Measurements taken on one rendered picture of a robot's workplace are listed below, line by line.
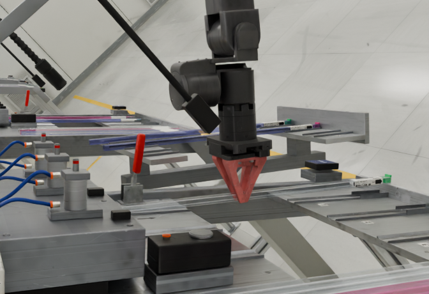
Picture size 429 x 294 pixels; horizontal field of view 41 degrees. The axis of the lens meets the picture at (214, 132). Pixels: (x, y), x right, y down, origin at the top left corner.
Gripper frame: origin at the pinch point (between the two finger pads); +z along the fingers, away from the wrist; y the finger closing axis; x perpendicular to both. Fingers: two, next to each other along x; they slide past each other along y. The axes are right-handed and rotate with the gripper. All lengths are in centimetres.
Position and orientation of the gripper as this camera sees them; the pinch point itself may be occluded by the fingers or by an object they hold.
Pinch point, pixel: (240, 196)
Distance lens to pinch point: 90.0
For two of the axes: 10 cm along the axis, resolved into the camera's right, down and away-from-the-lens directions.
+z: 0.5, 9.9, 1.5
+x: 9.1, -1.1, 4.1
